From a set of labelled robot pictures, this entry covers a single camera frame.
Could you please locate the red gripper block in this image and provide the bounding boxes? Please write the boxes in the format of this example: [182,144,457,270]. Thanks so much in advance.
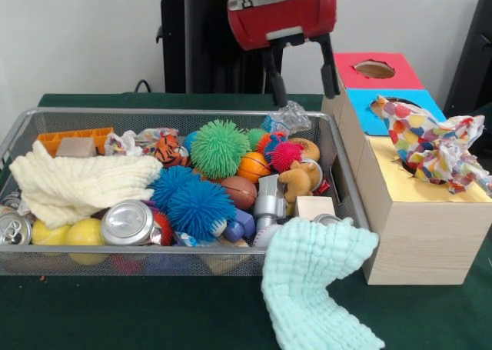
[226,0,341,107]

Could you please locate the white cloth with colourful dots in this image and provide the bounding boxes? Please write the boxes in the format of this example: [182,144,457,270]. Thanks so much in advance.
[371,95,492,195]

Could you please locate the mint green muslin cloth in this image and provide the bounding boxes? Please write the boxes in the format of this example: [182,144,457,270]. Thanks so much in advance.
[261,217,385,350]

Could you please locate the cream muslin cloth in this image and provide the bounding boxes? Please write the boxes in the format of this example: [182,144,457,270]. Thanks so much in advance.
[9,140,165,230]

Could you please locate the wooden box with three holes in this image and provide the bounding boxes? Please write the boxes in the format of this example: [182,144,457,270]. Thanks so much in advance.
[321,52,492,286]

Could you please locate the small orange basketball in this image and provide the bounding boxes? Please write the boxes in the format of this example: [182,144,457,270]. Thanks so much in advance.
[236,152,272,184]

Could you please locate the green spiky rubber ball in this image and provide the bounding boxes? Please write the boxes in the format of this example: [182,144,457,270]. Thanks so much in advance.
[190,119,251,180]

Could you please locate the small brown football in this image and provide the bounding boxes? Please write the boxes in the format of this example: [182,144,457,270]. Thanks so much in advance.
[219,175,258,212]

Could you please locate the orange tiger plush toy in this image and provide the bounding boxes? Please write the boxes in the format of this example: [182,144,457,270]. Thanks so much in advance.
[155,134,192,168]

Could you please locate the blue spiky rubber ball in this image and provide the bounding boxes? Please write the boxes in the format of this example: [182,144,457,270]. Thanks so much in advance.
[168,180,238,242]
[148,166,201,212]

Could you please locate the silver drink can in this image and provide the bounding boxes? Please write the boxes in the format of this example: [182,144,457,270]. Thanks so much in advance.
[100,199,162,247]

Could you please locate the yellow ball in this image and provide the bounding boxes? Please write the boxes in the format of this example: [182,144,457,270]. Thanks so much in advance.
[65,218,104,247]

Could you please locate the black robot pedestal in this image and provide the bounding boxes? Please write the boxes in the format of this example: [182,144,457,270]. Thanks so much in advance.
[148,0,311,95]

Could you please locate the silver wire mesh bin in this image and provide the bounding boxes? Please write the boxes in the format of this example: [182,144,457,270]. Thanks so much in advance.
[0,107,373,278]

